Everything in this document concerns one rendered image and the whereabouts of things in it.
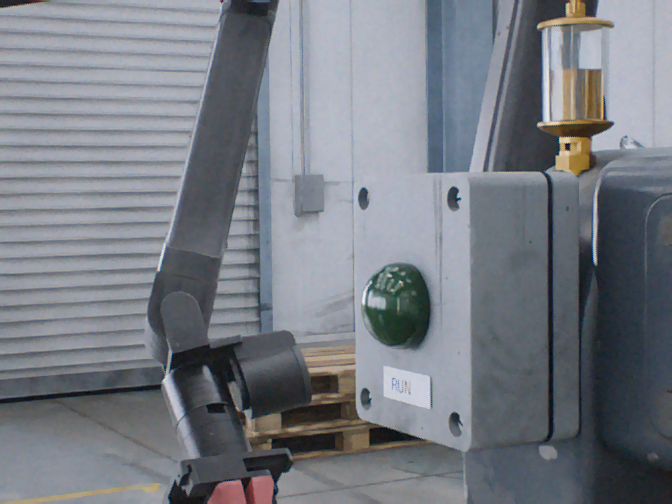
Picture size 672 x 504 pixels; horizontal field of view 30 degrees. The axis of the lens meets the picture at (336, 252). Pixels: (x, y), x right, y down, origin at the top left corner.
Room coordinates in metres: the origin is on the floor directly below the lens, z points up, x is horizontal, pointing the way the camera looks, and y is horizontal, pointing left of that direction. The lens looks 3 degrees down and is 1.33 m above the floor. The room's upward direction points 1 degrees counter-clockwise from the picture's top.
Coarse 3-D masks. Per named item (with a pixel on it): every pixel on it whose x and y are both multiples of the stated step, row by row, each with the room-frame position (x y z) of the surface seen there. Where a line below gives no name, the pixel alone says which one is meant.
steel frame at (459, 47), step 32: (448, 0) 9.30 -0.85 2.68; (480, 0) 9.03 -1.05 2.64; (448, 32) 9.30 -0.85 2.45; (480, 32) 9.03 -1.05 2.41; (448, 64) 9.30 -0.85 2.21; (480, 64) 9.03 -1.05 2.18; (448, 96) 9.31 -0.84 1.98; (480, 96) 9.03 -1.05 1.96; (448, 128) 9.31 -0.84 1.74; (448, 160) 9.31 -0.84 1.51
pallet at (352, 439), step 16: (320, 416) 6.45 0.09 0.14; (336, 416) 6.41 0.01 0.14; (304, 432) 6.04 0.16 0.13; (320, 432) 6.08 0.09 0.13; (336, 432) 6.20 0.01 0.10; (352, 432) 6.15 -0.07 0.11; (368, 432) 6.19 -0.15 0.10; (384, 432) 6.62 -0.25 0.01; (400, 432) 6.66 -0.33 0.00; (256, 448) 5.93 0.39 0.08; (336, 448) 6.19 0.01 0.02; (352, 448) 6.15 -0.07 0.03; (368, 448) 6.19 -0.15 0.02; (384, 448) 6.23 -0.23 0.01
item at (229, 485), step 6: (216, 486) 1.01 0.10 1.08; (222, 486) 1.01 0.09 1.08; (228, 486) 1.01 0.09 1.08; (234, 486) 1.02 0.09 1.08; (240, 486) 1.02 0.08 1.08; (216, 492) 1.02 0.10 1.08; (222, 492) 1.01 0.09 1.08; (228, 492) 1.01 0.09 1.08; (234, 492) 1.01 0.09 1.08; (240, 492) 1.02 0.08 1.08; (210, 498) 1.03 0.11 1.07; (216, 498) 1.02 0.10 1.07; (222, 498) 1.01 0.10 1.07; (228, 498) 1.01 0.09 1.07; (234, 498) 1.01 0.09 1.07; (240, 498) 1.01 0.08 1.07
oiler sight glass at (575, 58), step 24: (552, 48) 0.47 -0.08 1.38; (576, 48) 0.47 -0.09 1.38; (600, 48) 0.47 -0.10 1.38; (552, 72) 0.47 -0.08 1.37; (576, 72) 0.47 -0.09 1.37; (600, 72) 0.47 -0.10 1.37; (552, 96) 0.47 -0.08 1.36; (576, 96) 0.47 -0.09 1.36; (600, 96) 0.47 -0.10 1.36; (552, 120) 0.47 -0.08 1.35
